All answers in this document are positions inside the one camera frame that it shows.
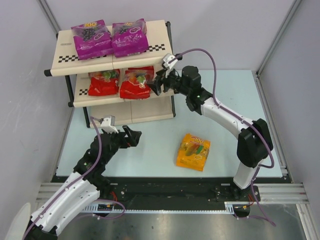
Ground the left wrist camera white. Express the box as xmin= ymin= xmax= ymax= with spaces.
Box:
xmin=99 ymin=115 xmax=119 ymax=134

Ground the orange mango candy bag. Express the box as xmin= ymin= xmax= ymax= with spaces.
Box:
xmin=176 ymin=133 xmax=211 ymax=172

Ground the purple grape candy bag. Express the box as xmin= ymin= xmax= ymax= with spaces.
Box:
xmin=111 ymin=18 xmax=149 ymax=58
xmin=71 ymin=19 xmax=114 ymax=60

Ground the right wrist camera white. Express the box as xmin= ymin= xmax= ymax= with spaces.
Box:
xmin=161 ymin=53 xmax=182 ymax=76

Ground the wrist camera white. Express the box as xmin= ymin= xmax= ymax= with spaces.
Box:
xmin=161 ymin=53 xmax=182 ymax=76
xmin=99 ymin=115 xmax=119 ymax=134

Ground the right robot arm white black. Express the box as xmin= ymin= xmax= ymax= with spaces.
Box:
xmin=147 ymin=66 xmax=274 ymax=197

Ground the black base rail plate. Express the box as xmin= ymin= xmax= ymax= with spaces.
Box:
xmin=49 ymin=174 xmax=293 ymax=218

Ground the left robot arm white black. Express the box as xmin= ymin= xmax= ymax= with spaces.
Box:
xmin=22 ymin=125 xmax=142 ymax=240

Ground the red fruit candy bag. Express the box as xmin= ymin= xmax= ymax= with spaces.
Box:
xmin=119 ymin=66 xmax=154 ymax=100
xmin=88 ymin=69 xmax=120 ymax=97

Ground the beige three-tier shelf rack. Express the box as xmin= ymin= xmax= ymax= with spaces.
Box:
xmin=44 ymin=20 xmax=176 ymax=128

